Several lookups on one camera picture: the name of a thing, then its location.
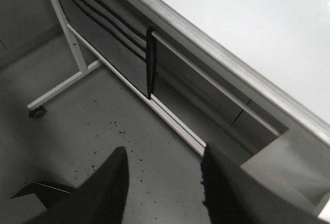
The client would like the white whiteboard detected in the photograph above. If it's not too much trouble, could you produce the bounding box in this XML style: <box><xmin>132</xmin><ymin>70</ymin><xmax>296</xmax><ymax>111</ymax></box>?
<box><xmin>162</xmin><ymin>0</ymin><xmax>329</xmax><ymax>122</ymax></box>

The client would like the black caster wheel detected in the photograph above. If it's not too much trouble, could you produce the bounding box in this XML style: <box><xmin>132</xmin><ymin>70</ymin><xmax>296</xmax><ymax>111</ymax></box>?
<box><xmin>29</xmin><ymin>106</ymin><xmax>47</xmax><ymax>119</ymax></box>

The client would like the grey panel behind stand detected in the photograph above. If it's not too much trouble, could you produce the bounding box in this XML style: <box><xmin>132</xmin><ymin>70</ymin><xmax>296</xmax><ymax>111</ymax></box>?
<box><xmin>152</xmin><ymin>32</ymin><xmax>288</xmax><ymax>154</ymax></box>

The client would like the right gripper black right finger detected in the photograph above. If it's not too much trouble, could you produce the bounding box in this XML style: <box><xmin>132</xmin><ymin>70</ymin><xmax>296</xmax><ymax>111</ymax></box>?
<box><xmin>201</xmin><ymin>143</ymin><xmax>325</xmax><ymax>223</ymax></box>

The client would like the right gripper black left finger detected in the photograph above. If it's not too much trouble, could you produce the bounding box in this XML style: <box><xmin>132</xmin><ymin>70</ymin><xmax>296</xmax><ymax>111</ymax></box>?
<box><xmin>25</xmin><ymin>146</ymin><xmax>129</xmax><ymax>224</ymax></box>

